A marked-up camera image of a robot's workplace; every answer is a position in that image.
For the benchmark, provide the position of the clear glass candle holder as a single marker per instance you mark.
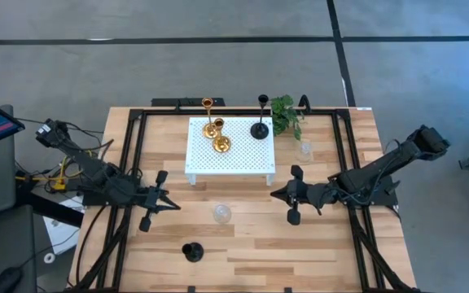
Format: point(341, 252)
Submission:
point(304, 151)
point(222, 213)

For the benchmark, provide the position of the white tape roll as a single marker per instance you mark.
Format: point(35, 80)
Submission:
point(45, 257)

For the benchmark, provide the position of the short gold candlestick holder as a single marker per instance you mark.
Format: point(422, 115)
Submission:
point(222, 144)

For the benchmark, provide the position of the short black candlestick holder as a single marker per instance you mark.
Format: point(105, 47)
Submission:
point(192, 252)

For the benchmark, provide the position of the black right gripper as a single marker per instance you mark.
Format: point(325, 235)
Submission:
point(305, 194)

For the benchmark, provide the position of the black arched clamp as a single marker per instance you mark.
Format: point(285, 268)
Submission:
point(304, 97)

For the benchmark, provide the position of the white label sticker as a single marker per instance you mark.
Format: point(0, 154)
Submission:
point(364, 108)

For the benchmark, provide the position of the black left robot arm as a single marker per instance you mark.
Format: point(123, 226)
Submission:
point(92, 167)

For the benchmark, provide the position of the dark grey desk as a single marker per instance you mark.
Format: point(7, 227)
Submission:
point(10, 240)

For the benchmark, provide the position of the green artificial plant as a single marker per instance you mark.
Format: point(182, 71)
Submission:
point(285, 114)

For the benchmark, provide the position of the white perforated metal shelf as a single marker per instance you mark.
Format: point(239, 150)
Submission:
point(242, 158)

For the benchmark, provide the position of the tall black candlestick holder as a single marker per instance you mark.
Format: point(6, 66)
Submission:
point(259, 131)

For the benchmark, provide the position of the black computer mouse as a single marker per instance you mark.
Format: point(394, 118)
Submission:
point(6, 281)

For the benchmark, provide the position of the black box behind table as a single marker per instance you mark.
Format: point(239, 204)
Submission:
point(177, 101)

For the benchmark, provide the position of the black stand leg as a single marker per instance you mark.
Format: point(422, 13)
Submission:
point(47, 207)

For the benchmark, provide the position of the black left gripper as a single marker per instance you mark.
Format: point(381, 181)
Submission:
point(152, 199)

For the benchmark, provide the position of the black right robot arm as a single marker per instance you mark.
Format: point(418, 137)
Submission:
point(381, 175)

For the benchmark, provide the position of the tall gold candlestick holder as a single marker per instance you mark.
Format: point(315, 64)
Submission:
point(210, 131)

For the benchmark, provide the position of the white paper sheet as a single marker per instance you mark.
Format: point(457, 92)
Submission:
point(61, 234)

